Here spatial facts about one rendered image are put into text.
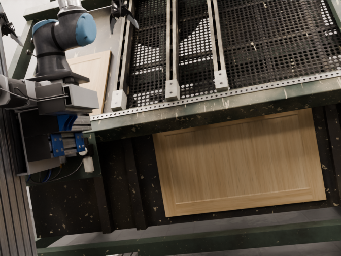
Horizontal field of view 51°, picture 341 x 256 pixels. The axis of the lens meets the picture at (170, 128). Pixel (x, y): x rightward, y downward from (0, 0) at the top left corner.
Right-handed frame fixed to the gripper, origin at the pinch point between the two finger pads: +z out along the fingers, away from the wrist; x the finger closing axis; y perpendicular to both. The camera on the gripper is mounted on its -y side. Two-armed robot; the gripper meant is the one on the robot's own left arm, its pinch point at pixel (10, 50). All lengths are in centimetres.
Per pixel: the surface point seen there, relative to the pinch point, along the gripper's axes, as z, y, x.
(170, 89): 34, -18, -87
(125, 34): 13, 41, -58
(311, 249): 123, -56, -148
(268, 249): 126, -50, -126
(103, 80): 30, 9, -44
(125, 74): 28, 3, -60
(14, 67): 19.5, 37.3, 23.2
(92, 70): 26.5, 19.6, -35.8
